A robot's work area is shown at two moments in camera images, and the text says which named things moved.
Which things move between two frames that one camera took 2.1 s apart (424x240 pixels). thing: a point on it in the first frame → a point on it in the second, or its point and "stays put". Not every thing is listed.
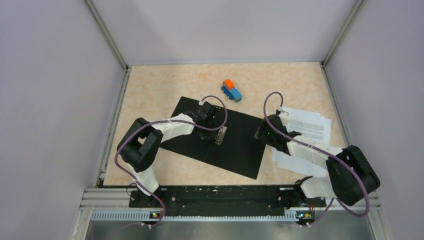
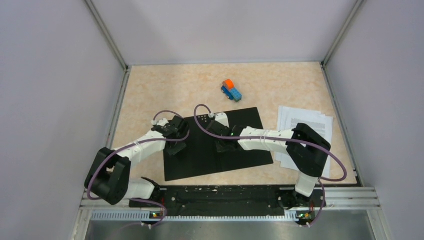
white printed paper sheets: x=312 y=125 stays put
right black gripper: x=261 y=134 → x=220 y=148
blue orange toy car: x=231 y=92 stays put
